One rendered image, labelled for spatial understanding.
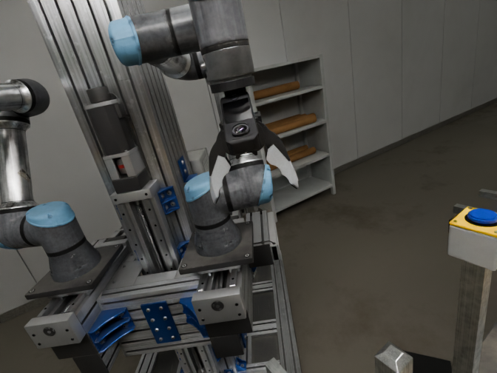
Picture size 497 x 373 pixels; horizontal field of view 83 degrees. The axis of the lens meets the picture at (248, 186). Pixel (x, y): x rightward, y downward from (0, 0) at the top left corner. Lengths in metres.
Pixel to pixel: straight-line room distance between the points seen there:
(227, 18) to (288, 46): 3.08
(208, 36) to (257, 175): 0.46
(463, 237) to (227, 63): 0.48
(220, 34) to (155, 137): 0.60
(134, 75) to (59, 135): 1.89
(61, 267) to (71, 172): 1.83
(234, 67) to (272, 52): 2.95
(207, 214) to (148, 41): 0.48
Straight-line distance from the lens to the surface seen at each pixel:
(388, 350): 0.49
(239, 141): 0.37
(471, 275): 0.66
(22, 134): 1.21
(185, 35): 0.55
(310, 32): 3.74
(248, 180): 0.81
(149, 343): 1.19
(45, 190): 2.90
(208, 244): 0.87
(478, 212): 0.61
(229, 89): 0.45
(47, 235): 1.06
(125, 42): 0.56
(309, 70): 3.36
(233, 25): 0.45
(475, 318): 0.72
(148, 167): 1.03
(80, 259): 1.08
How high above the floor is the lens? 1.52
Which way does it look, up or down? 21 degrees down
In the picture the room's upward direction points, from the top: 12 degrees counter-clockwise
